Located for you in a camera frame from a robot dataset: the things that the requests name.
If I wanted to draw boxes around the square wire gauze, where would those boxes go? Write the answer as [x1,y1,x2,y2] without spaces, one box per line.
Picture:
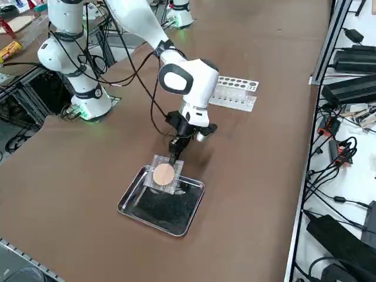
[143,153,185,194]

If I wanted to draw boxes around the small black power adapter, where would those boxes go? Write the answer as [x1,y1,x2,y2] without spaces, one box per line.
[343,28,365,44]

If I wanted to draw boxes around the long black power brick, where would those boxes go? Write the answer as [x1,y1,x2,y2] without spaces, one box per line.
[321,75,376,104]
[333,49,376,74]

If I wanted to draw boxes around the white test tube rack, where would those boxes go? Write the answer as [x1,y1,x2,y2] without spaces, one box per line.
[207,75,260,112]

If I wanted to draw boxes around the aluminium profile rail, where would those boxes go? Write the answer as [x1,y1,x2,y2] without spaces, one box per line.
[310,0,353,86]

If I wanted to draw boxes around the steel tray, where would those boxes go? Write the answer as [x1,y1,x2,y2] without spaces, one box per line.
[117,164,206,237]

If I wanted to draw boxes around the black and orange device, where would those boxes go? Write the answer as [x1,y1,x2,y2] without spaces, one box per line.
[318,116,342,138]
[328,139,358,167]

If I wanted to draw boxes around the large black power brick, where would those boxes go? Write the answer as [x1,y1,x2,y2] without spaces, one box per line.
[305,214,376,282]

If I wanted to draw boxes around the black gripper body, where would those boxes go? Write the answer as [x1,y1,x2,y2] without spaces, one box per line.
[166,110,219,142]

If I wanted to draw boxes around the black metal frame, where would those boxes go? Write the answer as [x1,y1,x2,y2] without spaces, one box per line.
[0,69,74,133]

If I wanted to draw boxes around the yellow packet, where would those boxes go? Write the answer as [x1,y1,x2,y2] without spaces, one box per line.
[0,41,24,63]

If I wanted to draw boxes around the grey ridged rail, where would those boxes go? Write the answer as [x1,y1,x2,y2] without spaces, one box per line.
[0,237,66,282]

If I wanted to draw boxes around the brown cardboard sheet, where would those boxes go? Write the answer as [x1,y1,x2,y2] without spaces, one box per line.
[0,14,36,35]

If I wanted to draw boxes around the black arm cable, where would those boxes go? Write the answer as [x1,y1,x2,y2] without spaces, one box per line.
[46,0,200,139]

